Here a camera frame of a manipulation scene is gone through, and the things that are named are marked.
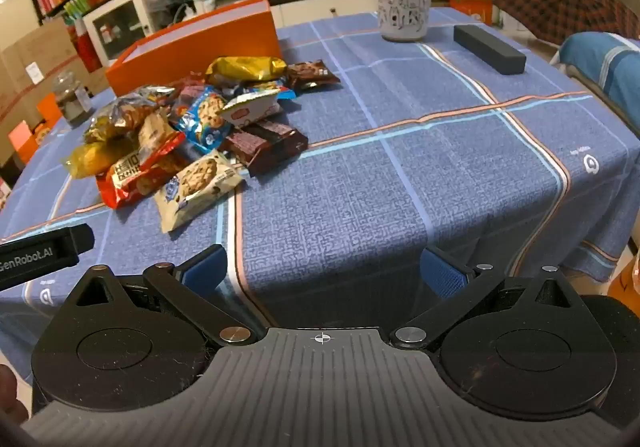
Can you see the blue plaid tablecloth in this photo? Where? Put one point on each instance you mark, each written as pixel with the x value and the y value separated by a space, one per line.
pixel 400 177

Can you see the orange pink box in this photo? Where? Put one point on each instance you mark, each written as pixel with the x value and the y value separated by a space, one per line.
pixel 22 142

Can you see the long black box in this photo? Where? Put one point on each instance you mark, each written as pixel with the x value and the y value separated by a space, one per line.
pixel 490 49

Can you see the cream chocolate chip cookie packet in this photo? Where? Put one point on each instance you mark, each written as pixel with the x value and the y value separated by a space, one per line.
pixel 197 187

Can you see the blue striped cushion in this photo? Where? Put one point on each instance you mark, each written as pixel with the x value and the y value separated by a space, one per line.
pixel 605 72

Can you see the orange white carton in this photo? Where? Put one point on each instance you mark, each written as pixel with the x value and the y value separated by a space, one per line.
pixel 472 9

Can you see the glass jar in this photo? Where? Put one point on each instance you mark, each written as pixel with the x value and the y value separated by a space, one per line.
pixel 72 102

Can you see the small orange box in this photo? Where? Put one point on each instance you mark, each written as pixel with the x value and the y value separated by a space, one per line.
pixel 50 109

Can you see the red pink snack packet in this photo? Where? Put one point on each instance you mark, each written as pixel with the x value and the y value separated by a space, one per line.
pixel 187 89

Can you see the large cardboard boxes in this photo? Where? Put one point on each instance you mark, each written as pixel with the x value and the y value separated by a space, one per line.
pixel 30 57

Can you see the yellow gold snack packet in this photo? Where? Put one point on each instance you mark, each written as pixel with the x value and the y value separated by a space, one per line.
pixel 245 69

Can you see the small blue snack packet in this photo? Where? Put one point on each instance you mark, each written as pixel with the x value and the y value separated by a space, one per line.
pixel 272 89

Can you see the clear foil snack packet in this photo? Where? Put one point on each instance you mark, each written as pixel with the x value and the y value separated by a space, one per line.
pixel 122 114

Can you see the white red wedge packet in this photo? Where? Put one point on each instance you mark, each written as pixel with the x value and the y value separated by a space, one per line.
pixel 250 109

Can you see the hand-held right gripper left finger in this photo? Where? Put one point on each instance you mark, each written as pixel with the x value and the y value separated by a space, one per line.
pixel 205 268

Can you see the brown chocolate snack packet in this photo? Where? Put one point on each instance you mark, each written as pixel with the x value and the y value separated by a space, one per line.
pixel 312 74

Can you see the white glass door cabinet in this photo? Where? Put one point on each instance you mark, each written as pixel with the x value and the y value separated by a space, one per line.
pixel 120 27

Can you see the orange cardboard box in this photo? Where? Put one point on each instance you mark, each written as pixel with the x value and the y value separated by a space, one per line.
pixel 210 42

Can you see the red snack packet white label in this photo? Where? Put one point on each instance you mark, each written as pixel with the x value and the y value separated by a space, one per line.
pixel 135 172

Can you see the dark brown chocolate bar packet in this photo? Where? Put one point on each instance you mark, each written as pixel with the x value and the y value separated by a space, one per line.
pixel 265 144

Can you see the white tv counter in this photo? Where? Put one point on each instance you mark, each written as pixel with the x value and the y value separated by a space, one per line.
pixel 325 9

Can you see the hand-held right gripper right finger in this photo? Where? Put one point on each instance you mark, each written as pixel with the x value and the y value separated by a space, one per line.
pixel 440 273

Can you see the blue cookie packet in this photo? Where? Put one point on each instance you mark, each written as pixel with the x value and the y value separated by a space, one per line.
pixel 205 119

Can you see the white patterned mug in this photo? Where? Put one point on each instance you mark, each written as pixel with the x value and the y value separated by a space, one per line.
pixel 402 12

